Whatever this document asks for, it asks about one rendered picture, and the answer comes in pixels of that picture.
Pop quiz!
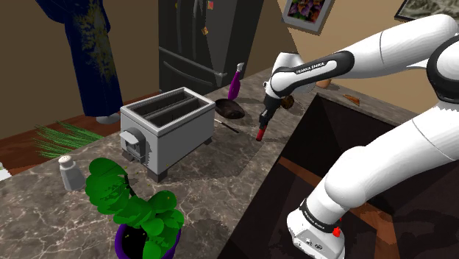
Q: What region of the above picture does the dark blue patterned curtain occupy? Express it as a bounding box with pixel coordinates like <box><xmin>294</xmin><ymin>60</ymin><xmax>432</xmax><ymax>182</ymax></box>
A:
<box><xmin>35</xmin><ymin>0</ymin><xmax>125</xmax><ymax>125</ymax></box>

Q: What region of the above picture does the orange wedge slice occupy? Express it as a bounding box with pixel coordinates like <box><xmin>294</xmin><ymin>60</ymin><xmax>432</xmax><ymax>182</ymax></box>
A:
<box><xmin>342</xmin><ymin>93</ymin><xmax>361</xmax><ymax>107</ymax></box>

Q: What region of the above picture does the purple spray bottle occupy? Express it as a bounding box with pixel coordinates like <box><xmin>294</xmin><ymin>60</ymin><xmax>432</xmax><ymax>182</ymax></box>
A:
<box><xmin>227</xmin><ymin>62</ymin><xmax>246</xmax><ymax>102</ymax></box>

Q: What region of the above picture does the green grass plant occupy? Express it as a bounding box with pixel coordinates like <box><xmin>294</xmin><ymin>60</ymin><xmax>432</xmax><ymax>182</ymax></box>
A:
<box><xmin>32</xmin><ymin>121</ymin><xmax>105</xmax><ymax>160</ymax></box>

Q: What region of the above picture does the thin dark utensil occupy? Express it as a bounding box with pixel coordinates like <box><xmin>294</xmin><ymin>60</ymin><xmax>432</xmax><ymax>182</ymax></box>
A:
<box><xmin>214</xmin><ymin>118</ymin><xmax>240</xmax><ymax>135</ymax></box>

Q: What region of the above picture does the dark robot stand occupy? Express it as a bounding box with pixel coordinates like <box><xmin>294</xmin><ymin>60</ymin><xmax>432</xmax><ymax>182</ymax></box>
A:
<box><xmin>218</xmin><ymin>92</ymin><xmax>459</xmax><ymax>259</ymax></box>

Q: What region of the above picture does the brown round cookie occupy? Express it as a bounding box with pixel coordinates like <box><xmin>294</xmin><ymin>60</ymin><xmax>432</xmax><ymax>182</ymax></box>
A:
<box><xmin>280</xmin><ymin>94</ymin><xmax>296</xmax><ymax>110</ymax></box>

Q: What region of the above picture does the grey-framed flower wall picture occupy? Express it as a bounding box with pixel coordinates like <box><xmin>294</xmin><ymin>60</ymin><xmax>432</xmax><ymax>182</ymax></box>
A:
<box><xmin>281</xmin><ymin>0</ymin><xmax>336</xmax><ymax>36</ymax></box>

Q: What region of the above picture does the green plant in purple pot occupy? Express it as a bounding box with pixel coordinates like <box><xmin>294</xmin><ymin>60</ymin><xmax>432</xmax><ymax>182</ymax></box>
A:
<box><xmin>84</xmin><ymin>157</ymin><xmax>186</xmax><ymax>259</ymax></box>

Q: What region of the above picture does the dark-framed wall picture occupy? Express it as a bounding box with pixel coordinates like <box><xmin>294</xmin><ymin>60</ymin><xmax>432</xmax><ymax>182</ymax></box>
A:
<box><xmin>394</xmin><ymin>0</ymin><xmax>459</xmax><ymax>23</ymax></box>

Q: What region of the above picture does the black refrigerator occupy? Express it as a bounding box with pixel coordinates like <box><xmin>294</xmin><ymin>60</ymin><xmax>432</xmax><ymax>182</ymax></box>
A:
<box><xmin>158</xmin><ymin>0</ymin><xmax>265</xmax><ymax>96</ymax></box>

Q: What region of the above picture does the grey two-slot toaster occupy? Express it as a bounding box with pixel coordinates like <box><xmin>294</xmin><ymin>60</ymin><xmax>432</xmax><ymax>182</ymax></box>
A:
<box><xmin>119</xmin><ymin>86</ymin><xmax>216</xmax><ymax>183</ymax></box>

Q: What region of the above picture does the grey salt shaker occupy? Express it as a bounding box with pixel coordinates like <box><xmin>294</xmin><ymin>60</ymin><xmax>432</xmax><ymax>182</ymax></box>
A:
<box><xmin>57</xmin><ymin>155</ymin><xmax>88</xmax><ymax>192</ymax></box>

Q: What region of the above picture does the dark round pan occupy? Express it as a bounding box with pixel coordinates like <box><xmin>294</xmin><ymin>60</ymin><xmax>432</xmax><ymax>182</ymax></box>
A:
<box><xmin>214</xmin><ymin>99</ymin><xmax>246</xmax><ymax>121</ymax></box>

